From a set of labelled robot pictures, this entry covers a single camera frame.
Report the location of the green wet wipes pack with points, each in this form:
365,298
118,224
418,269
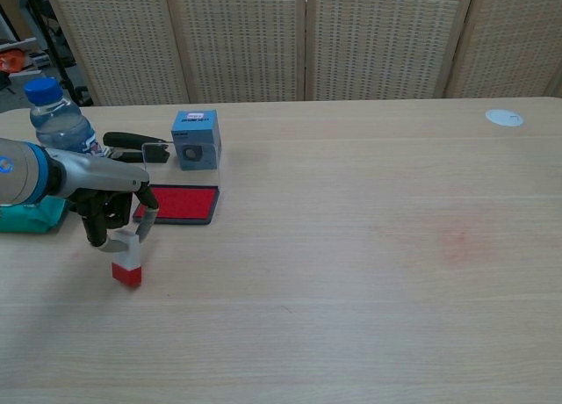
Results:
41,216

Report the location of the white round table grommet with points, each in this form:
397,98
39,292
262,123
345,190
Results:
502,117

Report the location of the black tripod stand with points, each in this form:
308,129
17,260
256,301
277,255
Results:
83,97

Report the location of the woven wooden folding screen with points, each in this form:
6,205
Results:
246,39

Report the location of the small blue cardboard box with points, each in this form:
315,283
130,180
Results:
193,134

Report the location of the water bottle with blue cap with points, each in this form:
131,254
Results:
52,118

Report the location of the orange background object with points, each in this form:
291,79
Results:
9,61

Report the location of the red ink pad clear lid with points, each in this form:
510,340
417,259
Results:
189,203

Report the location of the black stapler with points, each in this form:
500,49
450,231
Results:
127,139

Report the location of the white and red stamp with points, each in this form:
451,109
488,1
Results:
129,264

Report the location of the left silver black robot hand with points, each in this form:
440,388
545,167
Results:
101,175

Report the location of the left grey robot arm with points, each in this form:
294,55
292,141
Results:
19,171

